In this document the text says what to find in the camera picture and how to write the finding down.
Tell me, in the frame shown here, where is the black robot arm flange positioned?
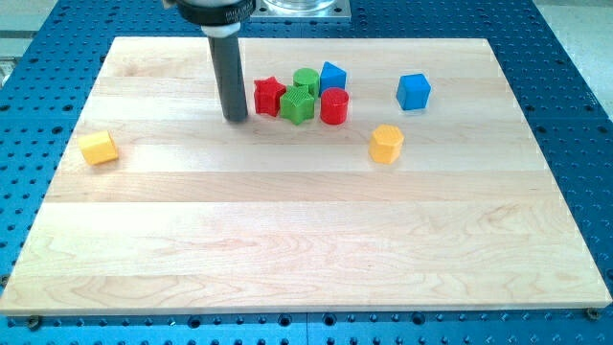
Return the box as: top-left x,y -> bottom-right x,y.
162,0 -> 256,27

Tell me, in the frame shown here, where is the blue triangle block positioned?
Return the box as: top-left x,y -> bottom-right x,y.
319,61 -> 347,96

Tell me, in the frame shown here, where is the wooden board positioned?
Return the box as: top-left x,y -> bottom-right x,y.
1,36 -> 611,316

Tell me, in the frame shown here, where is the green star block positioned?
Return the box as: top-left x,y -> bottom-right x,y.
280,85 -> 315,126

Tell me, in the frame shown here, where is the red cylinder block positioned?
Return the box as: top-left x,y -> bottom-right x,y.
320,87 -> 350,125

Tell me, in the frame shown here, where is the orange hexagon block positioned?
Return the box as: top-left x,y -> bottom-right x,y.
369,125 -> 404,164

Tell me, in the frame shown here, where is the red star block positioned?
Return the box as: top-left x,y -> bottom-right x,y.
254,77 -> 286,117

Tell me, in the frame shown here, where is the green cylinder block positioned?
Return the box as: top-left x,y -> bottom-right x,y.
292,68 -> 320,98

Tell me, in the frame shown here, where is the blue cube block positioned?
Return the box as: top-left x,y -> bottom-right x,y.
396,74 -> 431,110

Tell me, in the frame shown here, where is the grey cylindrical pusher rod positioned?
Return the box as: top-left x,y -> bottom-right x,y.
201,23 -> 248,123

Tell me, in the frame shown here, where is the yellow pentagon block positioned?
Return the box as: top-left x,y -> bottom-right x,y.
78,130 -> 119,165

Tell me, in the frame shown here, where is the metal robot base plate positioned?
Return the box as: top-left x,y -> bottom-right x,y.
251,0 -> 352,23

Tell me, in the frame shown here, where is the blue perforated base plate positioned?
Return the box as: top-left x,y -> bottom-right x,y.
1,1 -> 612,344

